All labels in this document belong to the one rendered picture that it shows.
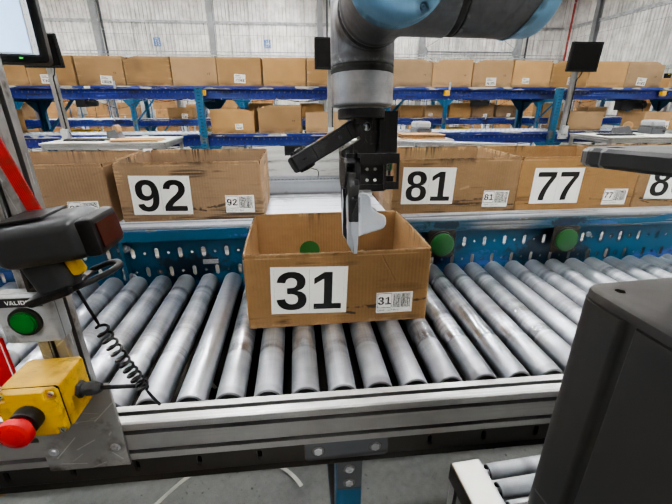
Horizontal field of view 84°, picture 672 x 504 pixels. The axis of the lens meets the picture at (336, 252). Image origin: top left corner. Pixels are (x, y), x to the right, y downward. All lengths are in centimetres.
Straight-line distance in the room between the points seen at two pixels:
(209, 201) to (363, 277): 53
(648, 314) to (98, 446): 71
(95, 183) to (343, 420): 89
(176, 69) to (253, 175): 476
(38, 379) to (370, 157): 53
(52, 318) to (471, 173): 104
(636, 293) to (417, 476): 127
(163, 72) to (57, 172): 468
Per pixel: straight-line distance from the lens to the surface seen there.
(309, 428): 68
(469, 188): 121
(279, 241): 105
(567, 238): 133
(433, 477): 154
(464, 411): 73
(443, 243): 114
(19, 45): 69
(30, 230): 51
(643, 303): 33
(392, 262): 79
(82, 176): 122
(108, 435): 73
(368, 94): 55
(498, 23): 52
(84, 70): 620
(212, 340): 83
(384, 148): 58
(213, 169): 110
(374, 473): 152
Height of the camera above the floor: 120
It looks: 22 degrees down
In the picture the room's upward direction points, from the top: straight up
